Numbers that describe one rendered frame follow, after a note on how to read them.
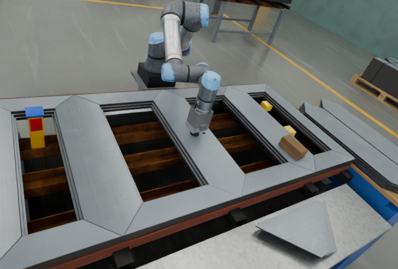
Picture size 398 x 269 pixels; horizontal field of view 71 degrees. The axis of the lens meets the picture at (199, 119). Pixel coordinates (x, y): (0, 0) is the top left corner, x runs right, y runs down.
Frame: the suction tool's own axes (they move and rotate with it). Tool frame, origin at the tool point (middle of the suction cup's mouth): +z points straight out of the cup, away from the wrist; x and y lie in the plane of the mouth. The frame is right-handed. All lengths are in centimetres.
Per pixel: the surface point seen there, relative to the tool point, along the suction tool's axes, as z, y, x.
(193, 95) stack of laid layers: -1.1, 18.3, 27.8
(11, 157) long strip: -1, -69, 10
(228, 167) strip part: -1.3, 1.6, -23.0
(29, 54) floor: 84, -26, 252
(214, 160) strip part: -1.3, -1.8, -17.8
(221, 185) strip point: -1.3, -7.6, -29.5
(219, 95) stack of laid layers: -1.1, 35.1, 24.7
